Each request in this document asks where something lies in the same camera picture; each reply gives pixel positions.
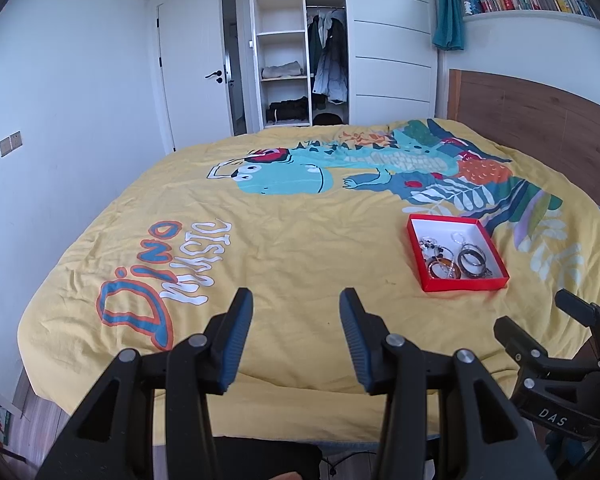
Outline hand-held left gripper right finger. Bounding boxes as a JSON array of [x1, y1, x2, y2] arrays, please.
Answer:
[[339, 287, 558, 480]]

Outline wooden headboard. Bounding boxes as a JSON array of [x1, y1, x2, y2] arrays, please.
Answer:
[[447, 69, 600, 217]]

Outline dark bead bracelet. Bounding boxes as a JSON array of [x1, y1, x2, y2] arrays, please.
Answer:
[[420, 237, 448, 261]]

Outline white door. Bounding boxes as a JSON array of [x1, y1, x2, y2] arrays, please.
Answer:
[[157, 0, 231, 154]]

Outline white wardrobe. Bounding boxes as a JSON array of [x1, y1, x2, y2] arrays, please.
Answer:
[[247, 0, 440, 133]]

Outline yellow dinosaur printed blanket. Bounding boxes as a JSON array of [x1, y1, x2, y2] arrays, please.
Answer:
[[17, 119, 600, 438]]

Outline hanging jackets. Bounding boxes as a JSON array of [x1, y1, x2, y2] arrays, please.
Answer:
[[307, 10, 350, 104]]

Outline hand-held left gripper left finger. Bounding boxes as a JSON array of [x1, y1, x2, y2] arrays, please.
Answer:
[[35, 287, 255, 480]]

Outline teal curtain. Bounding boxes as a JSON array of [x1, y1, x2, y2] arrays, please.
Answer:
[[432, 0, 465, 51]]

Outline folded light clothes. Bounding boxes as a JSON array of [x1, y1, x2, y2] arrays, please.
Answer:
[[261, 61, 304, 80]]

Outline folded dark clothes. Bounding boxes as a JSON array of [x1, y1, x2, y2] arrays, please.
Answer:
[[267, 97, 311, 124]]

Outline red jewelry box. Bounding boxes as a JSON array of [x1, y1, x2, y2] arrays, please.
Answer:
[[406, 213, 510, 293]]

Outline orange brown bangle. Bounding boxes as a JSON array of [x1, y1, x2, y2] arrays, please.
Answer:
[[427, 257, 462, 281]]

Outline dark brown thick bangle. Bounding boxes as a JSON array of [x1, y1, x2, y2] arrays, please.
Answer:
[[457, 246, 489, 278]]

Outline wall switch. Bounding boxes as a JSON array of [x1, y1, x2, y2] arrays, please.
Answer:
[[0, 131, 24, 158]]

